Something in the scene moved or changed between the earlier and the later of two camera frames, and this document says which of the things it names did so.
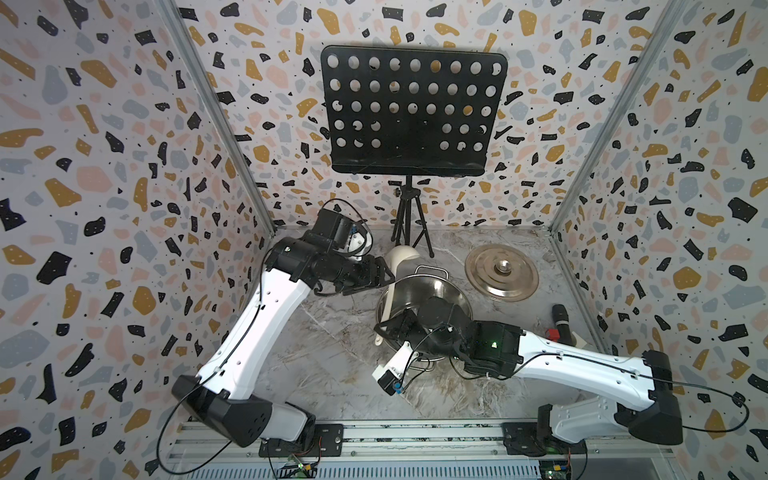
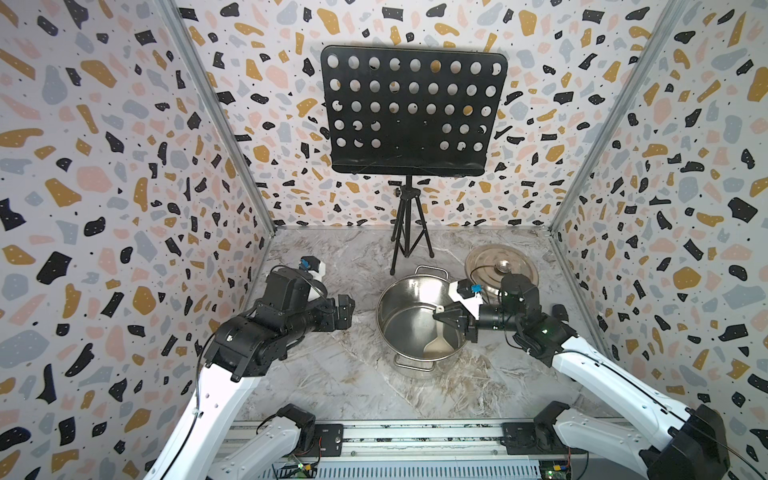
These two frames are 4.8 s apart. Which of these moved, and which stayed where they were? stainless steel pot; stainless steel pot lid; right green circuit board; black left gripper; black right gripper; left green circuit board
Moved: black right gripper; black left gripper
Stayed: right green circuit board; left green circuit board; stainless steel pot lid; stainless steel pot
